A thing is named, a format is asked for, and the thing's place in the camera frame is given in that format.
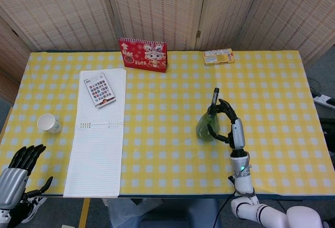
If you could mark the green plastic spray bottle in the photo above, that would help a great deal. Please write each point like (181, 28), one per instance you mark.
(205, 128)

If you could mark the flat yellow cardboard box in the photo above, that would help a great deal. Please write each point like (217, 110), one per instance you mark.
(218, 58)

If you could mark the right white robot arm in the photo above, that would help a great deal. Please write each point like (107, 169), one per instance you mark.
(243, 181)

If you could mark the white lined spiral notebook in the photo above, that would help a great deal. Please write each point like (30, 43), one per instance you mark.
(96, 157)

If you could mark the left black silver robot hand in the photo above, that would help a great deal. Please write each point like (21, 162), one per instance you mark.
(11, 186)

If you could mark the red 2026 desk calendar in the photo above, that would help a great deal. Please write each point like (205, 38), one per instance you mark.
(144, 55)

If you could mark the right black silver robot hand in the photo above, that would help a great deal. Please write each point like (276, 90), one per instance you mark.
(238, 134)

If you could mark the brass screen hinge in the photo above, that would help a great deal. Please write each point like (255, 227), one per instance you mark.
(198, 34)

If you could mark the small card booklet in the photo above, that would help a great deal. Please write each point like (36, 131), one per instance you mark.
(100, 90)

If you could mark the beige woven folding screen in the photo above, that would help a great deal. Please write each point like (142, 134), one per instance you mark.
(65, 11)

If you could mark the white power strip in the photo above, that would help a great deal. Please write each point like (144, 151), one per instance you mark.
(325, 100)

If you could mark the grey blue robot body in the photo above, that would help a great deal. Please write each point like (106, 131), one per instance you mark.
(167, 215)

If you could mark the white paper cup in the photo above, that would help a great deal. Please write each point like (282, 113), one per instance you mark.
(48, 124)

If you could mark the yellow white checkered tablecloth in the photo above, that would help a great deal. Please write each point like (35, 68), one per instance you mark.
(170, 134)

